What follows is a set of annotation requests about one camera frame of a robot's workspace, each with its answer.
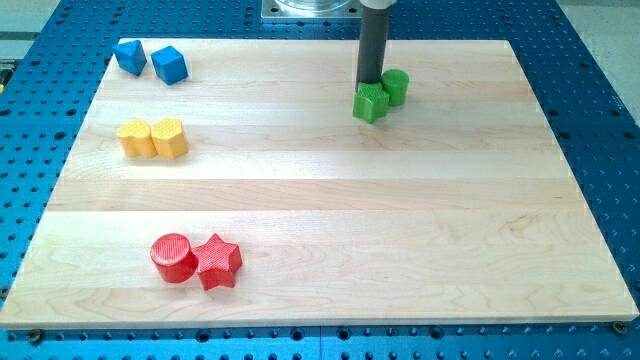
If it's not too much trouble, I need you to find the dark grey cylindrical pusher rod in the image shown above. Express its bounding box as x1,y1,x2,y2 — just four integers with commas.
356,4,391,87

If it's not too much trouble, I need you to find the white rod holder collar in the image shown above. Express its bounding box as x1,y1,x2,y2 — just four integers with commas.
360,0,397,9

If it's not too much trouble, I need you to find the green star block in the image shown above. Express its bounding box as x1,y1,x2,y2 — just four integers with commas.
352,82,390,124

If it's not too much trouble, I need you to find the red star block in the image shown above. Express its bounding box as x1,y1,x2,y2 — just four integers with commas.
192,233,243,291

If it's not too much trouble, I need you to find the green cylinder block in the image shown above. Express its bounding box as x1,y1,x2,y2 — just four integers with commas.
382,69,410,107

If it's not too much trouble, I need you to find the blue cube block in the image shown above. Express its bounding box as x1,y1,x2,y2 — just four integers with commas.
151,46,189,85

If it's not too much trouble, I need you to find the light wooden board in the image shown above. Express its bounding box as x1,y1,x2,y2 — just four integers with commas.
1,39,638,329

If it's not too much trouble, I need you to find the yellow hexagon block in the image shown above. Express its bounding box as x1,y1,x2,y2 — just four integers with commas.
151,118,189,159

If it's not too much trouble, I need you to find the blue triangular block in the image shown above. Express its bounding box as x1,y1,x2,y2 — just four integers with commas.
112,40,147,76

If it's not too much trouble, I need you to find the yellow heart block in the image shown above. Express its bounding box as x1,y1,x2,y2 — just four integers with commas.
117,119,157,158

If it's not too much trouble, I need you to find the red cylinder block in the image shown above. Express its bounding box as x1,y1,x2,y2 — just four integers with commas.
150,233,197,283

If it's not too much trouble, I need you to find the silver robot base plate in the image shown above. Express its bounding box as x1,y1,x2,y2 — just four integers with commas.
261,0,362,20

